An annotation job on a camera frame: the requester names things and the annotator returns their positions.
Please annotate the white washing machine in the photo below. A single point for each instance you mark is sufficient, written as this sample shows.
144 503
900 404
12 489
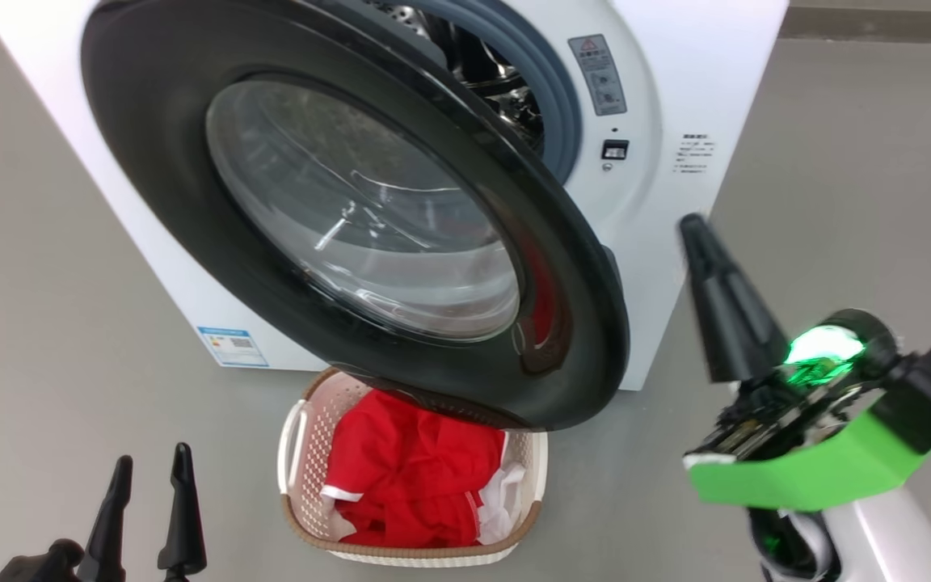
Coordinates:
676 81

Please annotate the grey warning sticker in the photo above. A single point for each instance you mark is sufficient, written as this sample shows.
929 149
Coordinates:
599 74

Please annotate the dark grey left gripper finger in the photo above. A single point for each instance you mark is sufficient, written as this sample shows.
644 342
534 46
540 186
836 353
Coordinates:
106 533
183 525

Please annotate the blue energy label sticker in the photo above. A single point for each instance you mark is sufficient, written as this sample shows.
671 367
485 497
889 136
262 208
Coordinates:
233 347

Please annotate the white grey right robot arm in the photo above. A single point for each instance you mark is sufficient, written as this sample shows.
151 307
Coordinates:
902 541

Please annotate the cream perforated laundry basket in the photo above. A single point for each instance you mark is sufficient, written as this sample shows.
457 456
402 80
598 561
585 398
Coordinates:
304 485

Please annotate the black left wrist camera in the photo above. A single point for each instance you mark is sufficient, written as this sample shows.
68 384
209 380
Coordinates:
37 566

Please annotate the black round glass washer door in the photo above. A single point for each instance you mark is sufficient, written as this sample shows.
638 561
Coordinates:
158 162

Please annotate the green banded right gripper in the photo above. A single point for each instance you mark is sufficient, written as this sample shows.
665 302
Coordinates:
797 477

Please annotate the grey rubber door gasket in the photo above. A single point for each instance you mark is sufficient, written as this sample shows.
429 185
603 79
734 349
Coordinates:
554 81

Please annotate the red and white garment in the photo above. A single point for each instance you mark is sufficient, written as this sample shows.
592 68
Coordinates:
409 477

